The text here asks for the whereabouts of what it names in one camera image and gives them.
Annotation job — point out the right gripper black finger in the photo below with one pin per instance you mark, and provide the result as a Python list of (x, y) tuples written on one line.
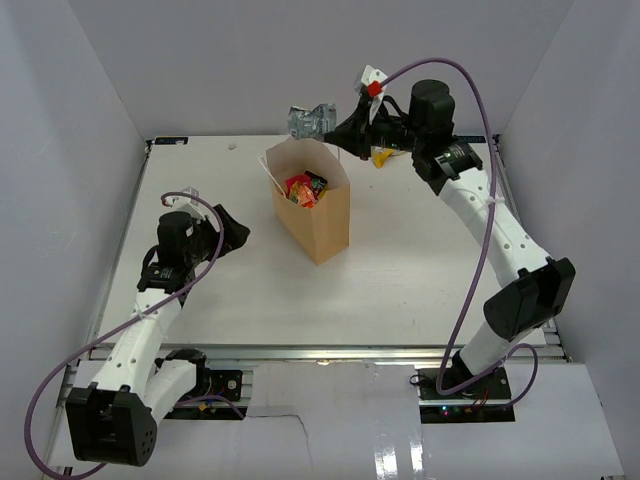
[(361, 150), (355, 130)]

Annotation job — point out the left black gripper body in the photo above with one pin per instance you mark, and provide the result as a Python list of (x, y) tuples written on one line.
[(206, 245)]

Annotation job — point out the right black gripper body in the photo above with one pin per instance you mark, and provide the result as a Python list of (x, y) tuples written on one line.
[(397, 133)]

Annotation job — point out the small yellow candy wrapper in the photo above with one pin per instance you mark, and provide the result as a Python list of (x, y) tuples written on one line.
[(382, 155)]

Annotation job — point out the silver wrapper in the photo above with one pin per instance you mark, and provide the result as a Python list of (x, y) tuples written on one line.
[(312, 123)]

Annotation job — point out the purple M&M's packet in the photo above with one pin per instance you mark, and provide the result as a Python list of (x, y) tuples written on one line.
[(317, 183)]

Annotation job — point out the small magenta wrapper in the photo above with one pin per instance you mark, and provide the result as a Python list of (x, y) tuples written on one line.
[(301, 178)]

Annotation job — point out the orange fruit candy bag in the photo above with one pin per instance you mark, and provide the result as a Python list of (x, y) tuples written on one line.
[(302, 196)]

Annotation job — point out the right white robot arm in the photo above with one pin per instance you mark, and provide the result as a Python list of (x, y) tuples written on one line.
[(534, 286)]

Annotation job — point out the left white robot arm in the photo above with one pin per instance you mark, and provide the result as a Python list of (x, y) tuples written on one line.
[(114, 420)]

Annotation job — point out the brown paper bag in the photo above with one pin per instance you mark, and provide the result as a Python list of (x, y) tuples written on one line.
[(324, 230)]

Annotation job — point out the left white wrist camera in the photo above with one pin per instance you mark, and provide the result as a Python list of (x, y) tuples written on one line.
[(186, 200)]

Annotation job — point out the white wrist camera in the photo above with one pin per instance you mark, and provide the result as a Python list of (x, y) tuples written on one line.
[(370, 81), (186, 200)]

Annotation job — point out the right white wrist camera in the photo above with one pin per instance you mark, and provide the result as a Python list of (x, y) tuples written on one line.
[(370, 81)]

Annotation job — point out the aluminium front rail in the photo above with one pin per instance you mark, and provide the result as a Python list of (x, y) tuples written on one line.
[(320, 353)]

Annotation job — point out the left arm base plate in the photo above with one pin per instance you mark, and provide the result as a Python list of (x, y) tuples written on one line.
[(223, 383)]

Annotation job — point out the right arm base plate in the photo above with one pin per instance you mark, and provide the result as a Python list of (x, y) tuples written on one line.
[(481, 403)]

